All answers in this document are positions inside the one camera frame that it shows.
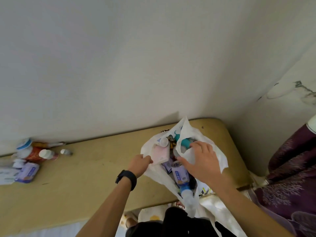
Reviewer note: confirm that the cream spotted left slipper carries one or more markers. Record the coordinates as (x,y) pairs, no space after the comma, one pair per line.
(129,220)

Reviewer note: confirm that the white bottle with pink cap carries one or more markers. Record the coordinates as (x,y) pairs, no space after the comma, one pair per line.
(47,154)

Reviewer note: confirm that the lilac wipes pack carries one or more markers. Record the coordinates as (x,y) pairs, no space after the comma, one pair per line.
(27,172)

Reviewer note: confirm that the blue tube with white cap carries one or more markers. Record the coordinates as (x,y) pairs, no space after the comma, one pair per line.
(188,197)

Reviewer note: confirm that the red bottle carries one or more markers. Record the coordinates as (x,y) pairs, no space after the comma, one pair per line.
(33,155)

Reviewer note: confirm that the blue white blister pack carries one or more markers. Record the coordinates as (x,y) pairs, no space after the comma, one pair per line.
(24,144)

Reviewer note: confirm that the person's left hand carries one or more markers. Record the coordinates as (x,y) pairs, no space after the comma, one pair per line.
(138,164)

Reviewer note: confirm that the cream spotted slipper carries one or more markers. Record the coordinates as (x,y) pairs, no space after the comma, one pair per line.
(129,220)
(179,204)

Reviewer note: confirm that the person's right forearm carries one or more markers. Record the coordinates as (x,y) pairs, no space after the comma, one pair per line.
(247,209)

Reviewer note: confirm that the white plastic bag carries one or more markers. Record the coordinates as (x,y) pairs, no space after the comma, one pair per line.
(153,175)

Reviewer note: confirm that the lilac white can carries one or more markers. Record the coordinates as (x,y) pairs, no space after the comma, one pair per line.
(180,173)
(167,166)

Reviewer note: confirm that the black smartwatch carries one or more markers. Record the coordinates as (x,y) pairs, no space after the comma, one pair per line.
(127,176)

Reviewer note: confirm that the small vial with white cap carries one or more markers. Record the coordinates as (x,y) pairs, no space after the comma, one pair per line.
(66,152)

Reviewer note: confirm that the cream spotted right slipper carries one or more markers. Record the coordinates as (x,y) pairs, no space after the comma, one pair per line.
(179,204)

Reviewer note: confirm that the teal bottle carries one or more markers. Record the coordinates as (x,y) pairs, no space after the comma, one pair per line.
(185,143)

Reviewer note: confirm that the black shorts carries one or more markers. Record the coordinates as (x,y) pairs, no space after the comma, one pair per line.
(177,224)

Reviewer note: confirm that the person's left forearm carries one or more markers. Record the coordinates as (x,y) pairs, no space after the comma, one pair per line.
(106,212)

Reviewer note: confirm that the cream and purple curtain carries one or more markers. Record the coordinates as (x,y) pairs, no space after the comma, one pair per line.
(288,190)

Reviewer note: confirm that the light wooden cabinet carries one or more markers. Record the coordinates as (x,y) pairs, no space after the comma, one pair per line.
(93,175)

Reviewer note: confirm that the pink soft pack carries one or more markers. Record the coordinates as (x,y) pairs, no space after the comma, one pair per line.
(160,154)

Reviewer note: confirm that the person's right hand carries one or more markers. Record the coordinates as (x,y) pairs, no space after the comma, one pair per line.
(205,165)

